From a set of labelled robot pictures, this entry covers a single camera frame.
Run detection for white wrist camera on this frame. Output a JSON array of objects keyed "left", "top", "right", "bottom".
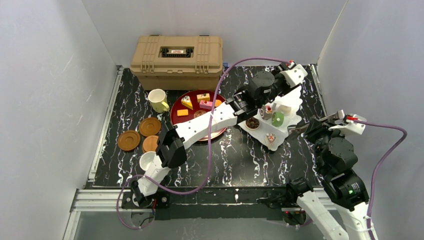
[
  {"left": 282, "top": 60, "right": 308, "bottom": 88},
  {"left": 329, "top": 114, "right": 367, "bottom": 137}
]

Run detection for orange round cookie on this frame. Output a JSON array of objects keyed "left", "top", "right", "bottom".
[{"left": 214, "top": 99, "right": 222, "bottom": 107}]

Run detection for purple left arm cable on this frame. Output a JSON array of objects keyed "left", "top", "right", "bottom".
[{"left": 115, "top": 56, "right": 294, "bottom": 231}]

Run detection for pink rectangular cake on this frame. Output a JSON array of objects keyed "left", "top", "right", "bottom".
[{"left": 199, "top": 100, "right": 215, "bottom": 110}]

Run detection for tan plastic toolbox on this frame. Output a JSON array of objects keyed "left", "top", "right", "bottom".
[{"left": 129, "top": 35, "right": 224, "bottom": 91}]

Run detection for yellow triangular cake slice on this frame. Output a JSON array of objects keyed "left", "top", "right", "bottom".
[{"left": 181, "top": 95, "right": 194, "bottom": 110}]

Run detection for white triangular cake slice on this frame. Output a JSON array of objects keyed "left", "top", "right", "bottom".
[{"left": 265, "top": 133, "right": 276, "bottom": 148}]

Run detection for orange square cake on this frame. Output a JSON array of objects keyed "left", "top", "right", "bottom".
[{"left": 176, "top": 109, "right": 189, "bottom": 117}]

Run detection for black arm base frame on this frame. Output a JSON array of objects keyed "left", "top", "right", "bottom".
[{"left": 119, "top": 187, "right": 311, "bottom": 226}]

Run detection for round red tray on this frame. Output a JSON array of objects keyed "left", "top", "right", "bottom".
[{"left": 170, "top": 89, "right": 232, "bottom": 143}]

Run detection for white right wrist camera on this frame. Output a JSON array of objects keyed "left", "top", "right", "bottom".
[{"left": 329, "top": 114, "right": 367, "bottom": 137}]

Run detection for white round cake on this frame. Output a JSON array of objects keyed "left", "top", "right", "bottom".
[{"left": 275, "top": 104, "right": 292, "bottom": 116}]

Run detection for yellow rectangular cake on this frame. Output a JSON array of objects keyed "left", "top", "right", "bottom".
[{"left": 196, "top": 93, "right": 211, "bottom": 103}]

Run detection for brown wooden coaster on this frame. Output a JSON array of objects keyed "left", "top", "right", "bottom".
[{"left": 138, "top": 117, "right": 162, "bottom": 137}]

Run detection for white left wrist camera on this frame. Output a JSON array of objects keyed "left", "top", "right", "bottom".
[{"left": 282, "top": 60, "right": 308, "bottom": 88}]

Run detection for black tongs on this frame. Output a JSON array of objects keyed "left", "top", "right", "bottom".
[{"left": 287, "top": 110, "right": 346, "bottom": 135}]

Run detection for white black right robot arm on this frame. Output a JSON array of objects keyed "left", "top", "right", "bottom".
[{"left": 286, "top": 115, "right": 378, "bottom": 240}]

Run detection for light wooden coaster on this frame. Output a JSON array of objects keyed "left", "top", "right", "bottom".
[{"left": 142, "top": 135, "right": 159, "bottom": 153}]

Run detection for white mug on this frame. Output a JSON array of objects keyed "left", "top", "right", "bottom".
[{"left": 139, "top": 151, "right": 156, "bottom": 171}]

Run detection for white three-tier cake stand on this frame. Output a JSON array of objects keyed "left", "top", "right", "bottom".
[{"left": 238, "top": 86, "right": 303, "bottom": 151}]

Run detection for pale yellow mug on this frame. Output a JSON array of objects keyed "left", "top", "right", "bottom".
[{"left": 147, "top": 88, "right": 170, "bottom": 113}]

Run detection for dark brown coaster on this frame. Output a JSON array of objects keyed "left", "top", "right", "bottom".
[{"left": 117, "top": 130, "right": 141, "bottom": 152}]

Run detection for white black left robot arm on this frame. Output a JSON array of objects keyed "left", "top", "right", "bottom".
[{"left": 130, "top": 68, "right": 305, "bottom": 207}]

